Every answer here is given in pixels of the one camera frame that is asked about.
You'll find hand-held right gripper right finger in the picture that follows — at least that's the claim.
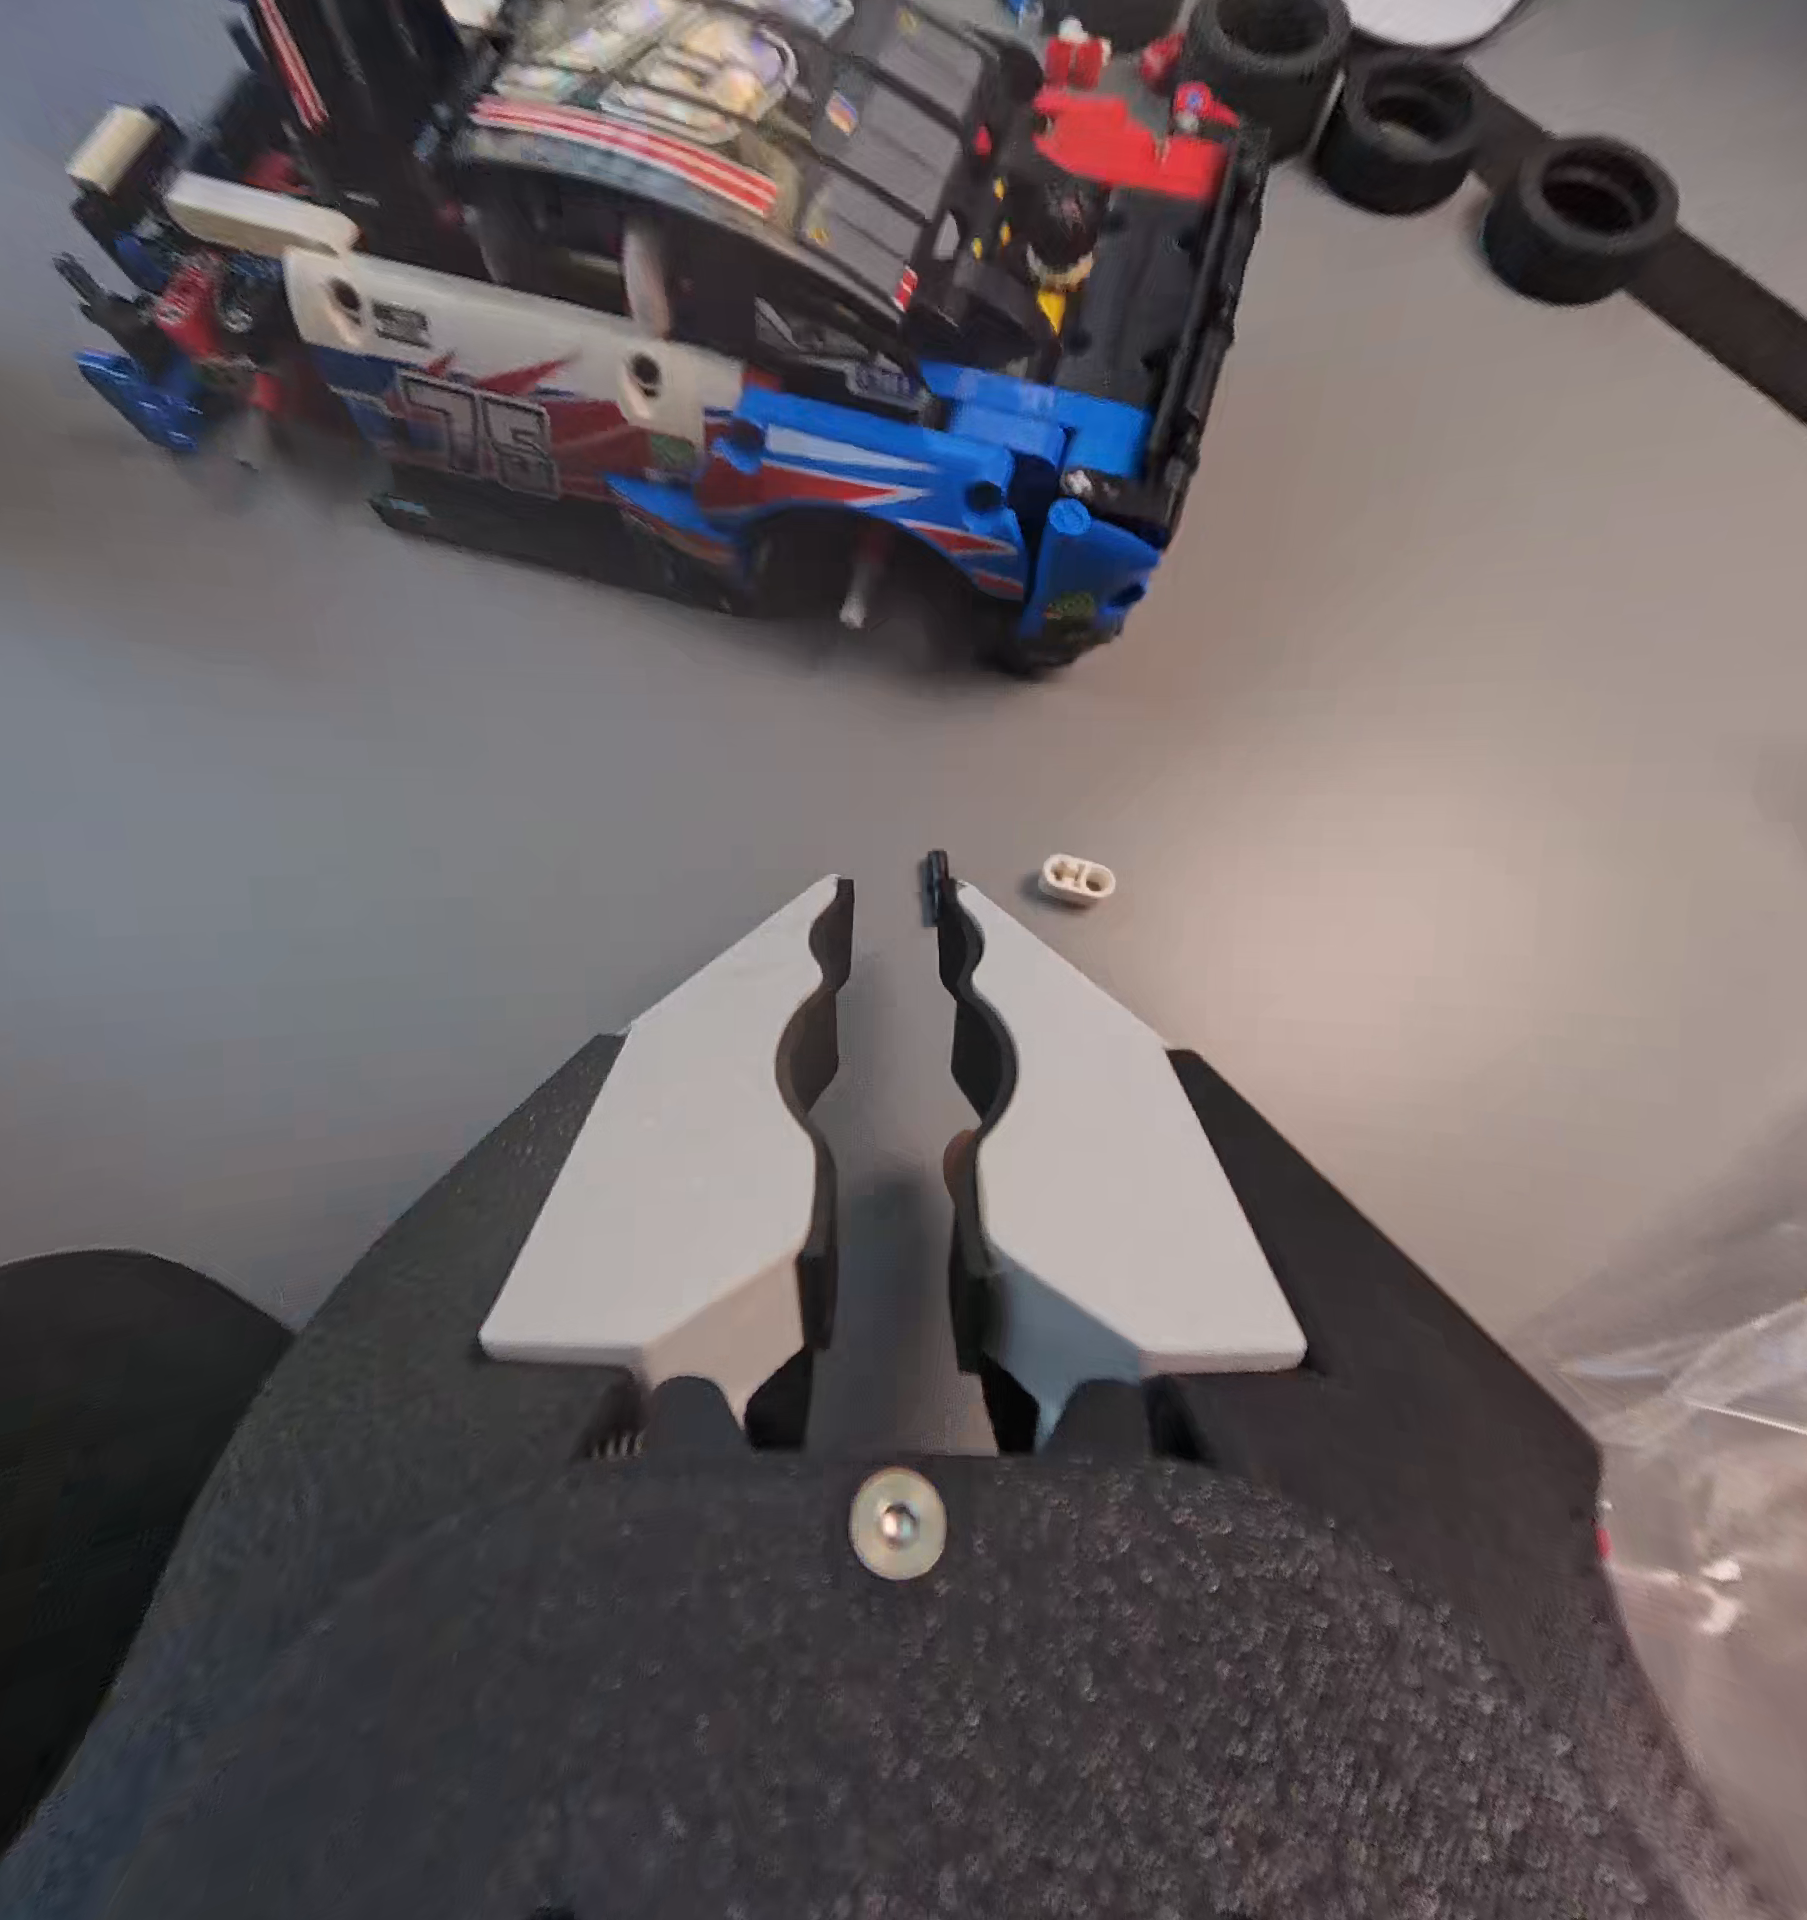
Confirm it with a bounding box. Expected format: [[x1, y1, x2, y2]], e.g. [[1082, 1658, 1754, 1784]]
[[930, 879, 1310, 1447]]

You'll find brick-built toy race car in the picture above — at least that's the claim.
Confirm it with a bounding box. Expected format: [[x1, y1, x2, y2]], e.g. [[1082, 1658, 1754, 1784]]
[[55, 0, 1272, 677]]

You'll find grey desk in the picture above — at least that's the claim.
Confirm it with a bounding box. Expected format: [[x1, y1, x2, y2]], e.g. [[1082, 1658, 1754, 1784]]
[[0, 0, 1807, 1651]]

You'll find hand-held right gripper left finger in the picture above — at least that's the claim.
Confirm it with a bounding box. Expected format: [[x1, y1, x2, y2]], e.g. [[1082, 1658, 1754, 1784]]
[[480, 875, 857, 1445]]

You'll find pile of clear plastic bags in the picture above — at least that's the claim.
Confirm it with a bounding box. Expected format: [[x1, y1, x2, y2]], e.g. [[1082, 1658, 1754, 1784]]
[[1509, 1184, 1807, 1920]]

